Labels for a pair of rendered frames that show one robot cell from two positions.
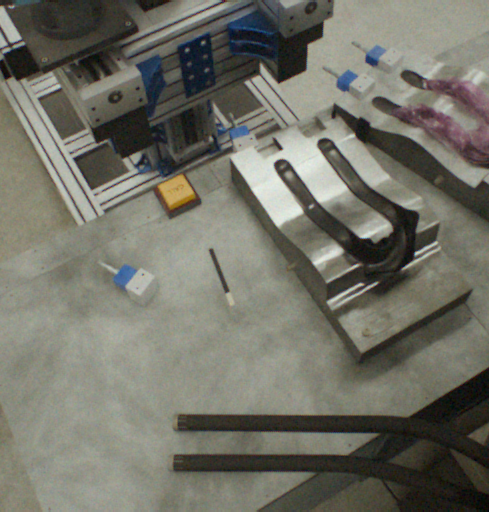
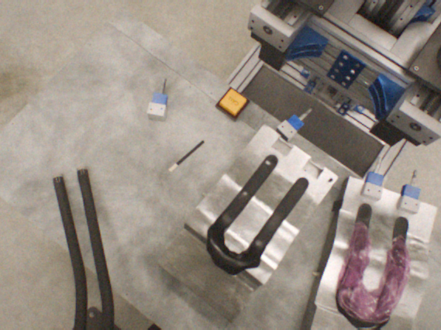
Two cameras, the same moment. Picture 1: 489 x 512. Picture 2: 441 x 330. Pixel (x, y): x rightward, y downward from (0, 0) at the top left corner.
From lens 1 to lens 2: 0.59 m
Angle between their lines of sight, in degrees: 23
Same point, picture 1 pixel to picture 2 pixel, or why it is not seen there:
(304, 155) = (287, 172)
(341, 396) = (133, 259)
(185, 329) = (143, 149)
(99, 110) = (255, 25)
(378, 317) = (185, 265)
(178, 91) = (325, 67)
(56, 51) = not seen: outside the picture
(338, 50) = not seen: outside the picture
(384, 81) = (387, 206)
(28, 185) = not seen: hidden behind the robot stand
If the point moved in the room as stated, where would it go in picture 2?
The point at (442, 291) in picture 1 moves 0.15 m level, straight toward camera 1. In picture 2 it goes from (221, 302) to (166, 294)
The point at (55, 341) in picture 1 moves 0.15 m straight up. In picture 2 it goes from (108, 80) to (97, 56)
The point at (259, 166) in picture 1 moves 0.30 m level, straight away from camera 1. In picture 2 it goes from (264, 146) to (355, 107)
